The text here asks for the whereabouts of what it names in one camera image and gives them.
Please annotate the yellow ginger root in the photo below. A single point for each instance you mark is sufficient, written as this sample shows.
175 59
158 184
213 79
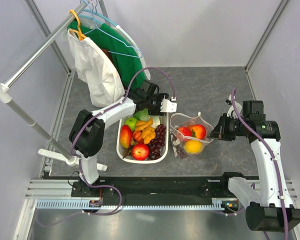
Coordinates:
147 131

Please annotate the light blue cable duct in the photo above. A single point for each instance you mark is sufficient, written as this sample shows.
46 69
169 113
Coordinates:
79 204

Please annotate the blue clothes hanger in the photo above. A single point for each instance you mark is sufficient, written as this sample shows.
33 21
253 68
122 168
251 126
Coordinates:
97 26

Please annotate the green shirt on hanger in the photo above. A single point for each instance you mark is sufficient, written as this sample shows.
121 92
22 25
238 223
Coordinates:
126 66

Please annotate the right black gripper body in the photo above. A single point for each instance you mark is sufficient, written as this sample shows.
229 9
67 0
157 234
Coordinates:
231 127

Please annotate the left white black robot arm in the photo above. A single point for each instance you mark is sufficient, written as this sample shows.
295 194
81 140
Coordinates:
87 133

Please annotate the red yellow mango left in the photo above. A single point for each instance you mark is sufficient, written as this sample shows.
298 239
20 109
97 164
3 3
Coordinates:
125 136

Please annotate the red apple back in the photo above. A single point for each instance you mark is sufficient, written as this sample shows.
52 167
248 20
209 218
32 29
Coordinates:
184 131

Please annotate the yellow lemon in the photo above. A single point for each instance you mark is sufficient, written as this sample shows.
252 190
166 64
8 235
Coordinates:
193 147

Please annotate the metal clothes rack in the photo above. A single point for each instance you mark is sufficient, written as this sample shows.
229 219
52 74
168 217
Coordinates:
42 90

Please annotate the red apple front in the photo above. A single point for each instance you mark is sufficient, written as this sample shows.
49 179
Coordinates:
140 152

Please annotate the orange clothes hanger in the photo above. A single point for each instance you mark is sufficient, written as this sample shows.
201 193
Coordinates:
77 26

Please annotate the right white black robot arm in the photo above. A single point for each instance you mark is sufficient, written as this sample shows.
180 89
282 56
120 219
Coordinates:
272 209

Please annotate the green apple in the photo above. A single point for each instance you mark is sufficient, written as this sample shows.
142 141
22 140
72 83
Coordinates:
131 123

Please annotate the green cabbage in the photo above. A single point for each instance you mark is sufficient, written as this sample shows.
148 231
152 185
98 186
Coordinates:
142 115

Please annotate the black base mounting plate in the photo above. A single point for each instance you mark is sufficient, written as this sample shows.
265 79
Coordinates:
157 189

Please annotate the red apple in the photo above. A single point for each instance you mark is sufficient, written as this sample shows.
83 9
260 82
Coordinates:
184 131
140 152

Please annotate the white shirt on hanger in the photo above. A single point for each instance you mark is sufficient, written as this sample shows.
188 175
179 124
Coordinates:
95 69

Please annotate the dark purple grape bunch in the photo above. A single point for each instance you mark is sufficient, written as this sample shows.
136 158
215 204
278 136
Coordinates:
176 147

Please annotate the clear polka dot zip bag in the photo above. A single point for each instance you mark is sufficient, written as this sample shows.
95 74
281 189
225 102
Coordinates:
180 119

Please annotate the red tomato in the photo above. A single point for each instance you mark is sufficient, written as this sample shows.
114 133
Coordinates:
197 131

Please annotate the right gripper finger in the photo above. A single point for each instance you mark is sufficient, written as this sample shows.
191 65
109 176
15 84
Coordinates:
218 128
217 137

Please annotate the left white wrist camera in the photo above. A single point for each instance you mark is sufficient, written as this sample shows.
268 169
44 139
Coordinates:
168 105

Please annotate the small orange pumpkin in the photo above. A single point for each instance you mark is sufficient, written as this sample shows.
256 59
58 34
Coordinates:
137 136

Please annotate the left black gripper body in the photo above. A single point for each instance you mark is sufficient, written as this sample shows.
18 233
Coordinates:
154 104

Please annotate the dark grape bunch right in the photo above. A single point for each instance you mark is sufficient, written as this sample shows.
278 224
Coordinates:
156 145

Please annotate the white plastic fruit basket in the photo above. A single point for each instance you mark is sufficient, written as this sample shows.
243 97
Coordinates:
126 154

